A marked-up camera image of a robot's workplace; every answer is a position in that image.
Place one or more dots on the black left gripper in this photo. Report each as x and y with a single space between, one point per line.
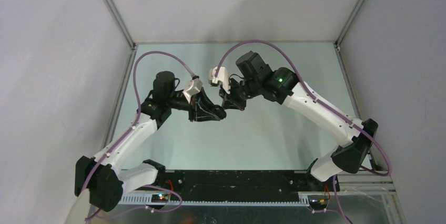
196 104

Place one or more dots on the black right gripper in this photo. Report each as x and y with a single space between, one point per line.
229 101

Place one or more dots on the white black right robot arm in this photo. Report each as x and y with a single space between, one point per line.
352 135

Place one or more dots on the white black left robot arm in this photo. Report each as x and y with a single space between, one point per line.
103 174

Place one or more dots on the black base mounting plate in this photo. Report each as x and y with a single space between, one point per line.
237 180

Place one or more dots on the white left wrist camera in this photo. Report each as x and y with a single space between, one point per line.
193 87

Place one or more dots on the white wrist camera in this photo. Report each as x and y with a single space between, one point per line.
193 87
219 77

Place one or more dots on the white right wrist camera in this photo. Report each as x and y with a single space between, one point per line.
219 77

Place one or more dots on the grey slotted cable duct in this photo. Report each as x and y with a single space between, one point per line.
155 200

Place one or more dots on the aluminium frame post left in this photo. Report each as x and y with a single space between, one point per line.
118 19

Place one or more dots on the aluminium frame post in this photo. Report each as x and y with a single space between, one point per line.
345 28
118 19

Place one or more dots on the aluminium frame post right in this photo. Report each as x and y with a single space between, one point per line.
345 28

